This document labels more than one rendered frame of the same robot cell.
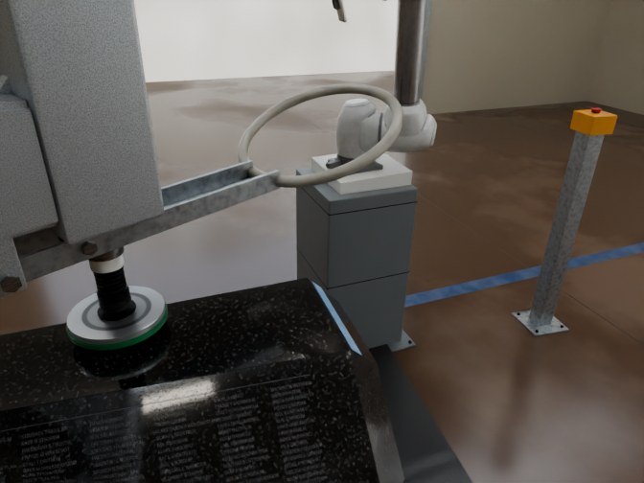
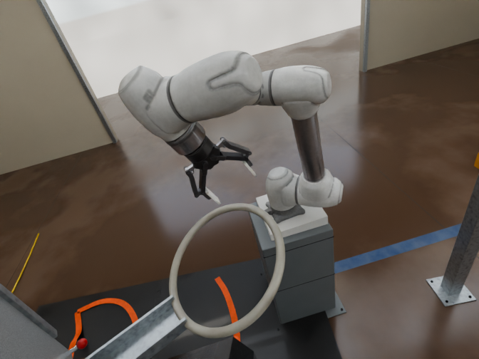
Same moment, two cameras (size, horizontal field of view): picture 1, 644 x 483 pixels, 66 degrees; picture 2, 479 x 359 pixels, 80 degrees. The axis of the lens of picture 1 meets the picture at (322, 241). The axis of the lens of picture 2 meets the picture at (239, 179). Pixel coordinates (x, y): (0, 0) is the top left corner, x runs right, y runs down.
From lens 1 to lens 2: 99 cm
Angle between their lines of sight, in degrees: 19
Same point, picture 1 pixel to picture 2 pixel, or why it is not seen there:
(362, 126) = (282, 193)
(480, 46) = (414, 8)
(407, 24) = (301, 134)
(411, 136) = (321, 201)
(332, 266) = not seen: hidden behind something
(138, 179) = not seen: outside the picture
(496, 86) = (429, 35)
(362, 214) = (290, 252)
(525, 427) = not seen: outside the picture
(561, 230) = (466, 239)
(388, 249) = (315, 266)
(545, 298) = (454, 280)
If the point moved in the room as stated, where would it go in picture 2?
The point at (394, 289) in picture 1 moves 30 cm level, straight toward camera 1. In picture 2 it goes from (324, 284) to (317, 332)
